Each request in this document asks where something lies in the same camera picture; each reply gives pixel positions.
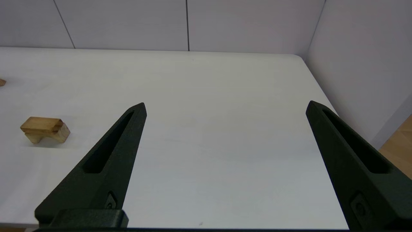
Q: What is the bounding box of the rectangular wooden building block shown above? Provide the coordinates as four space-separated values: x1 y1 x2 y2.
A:
20 117 64 133

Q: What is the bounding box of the arched wooden building block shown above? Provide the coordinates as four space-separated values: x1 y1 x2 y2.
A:
24 122 71 144

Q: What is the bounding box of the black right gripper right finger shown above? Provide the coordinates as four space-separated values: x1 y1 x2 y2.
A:
305 101 412 232

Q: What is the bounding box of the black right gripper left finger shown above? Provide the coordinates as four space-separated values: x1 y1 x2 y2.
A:
35 102 147 227

